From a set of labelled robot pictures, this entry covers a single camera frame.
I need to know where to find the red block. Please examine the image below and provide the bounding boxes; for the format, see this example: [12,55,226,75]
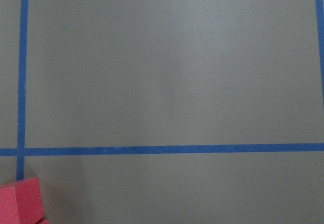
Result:
[36,218,49,224]
[1,177,45,223]

